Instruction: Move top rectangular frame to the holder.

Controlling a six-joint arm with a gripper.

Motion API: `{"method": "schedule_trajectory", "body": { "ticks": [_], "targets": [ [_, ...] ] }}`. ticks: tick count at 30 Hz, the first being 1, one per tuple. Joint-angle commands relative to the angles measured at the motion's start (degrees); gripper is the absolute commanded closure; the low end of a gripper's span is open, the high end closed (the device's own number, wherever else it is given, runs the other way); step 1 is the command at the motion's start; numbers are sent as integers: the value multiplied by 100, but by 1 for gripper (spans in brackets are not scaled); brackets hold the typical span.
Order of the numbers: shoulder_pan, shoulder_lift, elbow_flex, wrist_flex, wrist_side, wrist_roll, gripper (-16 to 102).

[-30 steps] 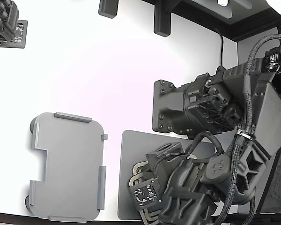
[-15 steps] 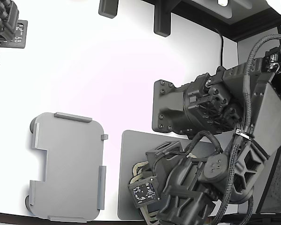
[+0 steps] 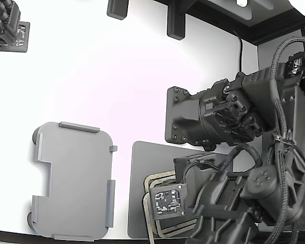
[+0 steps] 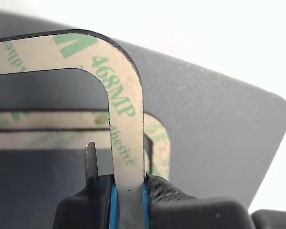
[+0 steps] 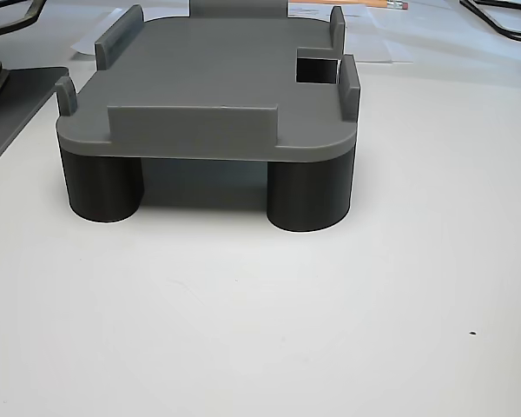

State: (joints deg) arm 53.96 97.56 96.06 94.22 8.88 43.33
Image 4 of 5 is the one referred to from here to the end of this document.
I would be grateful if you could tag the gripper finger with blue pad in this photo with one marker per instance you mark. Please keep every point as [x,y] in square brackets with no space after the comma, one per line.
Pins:
[85,205]
[181,210]

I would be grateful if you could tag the beige rectangular adhesive frame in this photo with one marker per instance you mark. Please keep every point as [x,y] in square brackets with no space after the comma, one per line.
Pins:
[126,119]
[50,120]
[26,140]

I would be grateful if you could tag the dark gray flat mat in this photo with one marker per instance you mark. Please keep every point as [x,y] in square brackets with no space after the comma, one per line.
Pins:
[205,107]

